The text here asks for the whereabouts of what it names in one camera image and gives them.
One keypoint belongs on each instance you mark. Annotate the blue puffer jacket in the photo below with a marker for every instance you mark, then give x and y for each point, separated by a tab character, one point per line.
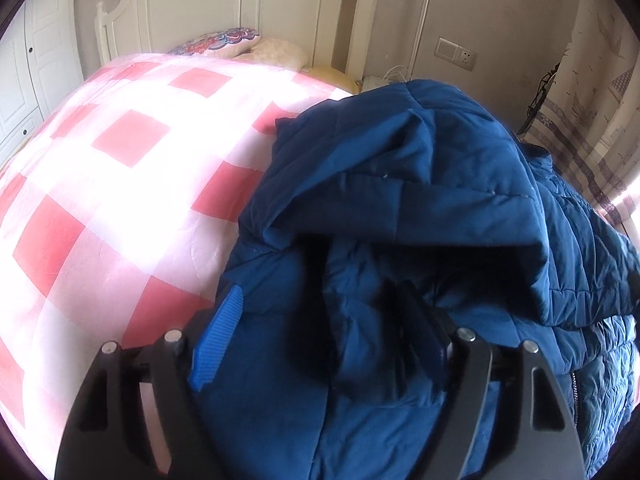
400	185

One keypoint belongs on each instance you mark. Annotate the printed beige curtain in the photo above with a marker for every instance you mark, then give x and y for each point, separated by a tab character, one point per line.
590	85

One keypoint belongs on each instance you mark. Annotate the white wooden headboard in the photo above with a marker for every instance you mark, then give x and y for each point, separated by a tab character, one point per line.
210	0

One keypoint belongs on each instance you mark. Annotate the white bedside table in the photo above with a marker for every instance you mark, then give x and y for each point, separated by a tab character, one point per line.
372	83

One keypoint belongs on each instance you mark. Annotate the yellow pillow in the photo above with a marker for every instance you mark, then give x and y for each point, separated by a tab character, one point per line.
330	77

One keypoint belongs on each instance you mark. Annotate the red checked bed cover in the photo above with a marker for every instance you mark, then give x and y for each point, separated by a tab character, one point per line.
125	210

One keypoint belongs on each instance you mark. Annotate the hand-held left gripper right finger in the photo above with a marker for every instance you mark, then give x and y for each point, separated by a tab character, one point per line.
470	360

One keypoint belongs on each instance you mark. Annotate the patterned pillow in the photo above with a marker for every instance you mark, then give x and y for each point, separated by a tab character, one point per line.
220	42

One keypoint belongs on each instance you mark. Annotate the cream plush pillow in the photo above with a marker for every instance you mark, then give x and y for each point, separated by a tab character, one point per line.
275	52

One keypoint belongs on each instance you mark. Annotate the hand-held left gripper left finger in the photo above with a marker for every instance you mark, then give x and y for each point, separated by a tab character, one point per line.
220	340

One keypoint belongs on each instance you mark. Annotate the wall power socket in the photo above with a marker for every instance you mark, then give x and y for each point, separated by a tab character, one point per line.
466	59

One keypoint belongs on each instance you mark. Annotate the metal pole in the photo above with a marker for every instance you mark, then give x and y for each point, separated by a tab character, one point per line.
422	25

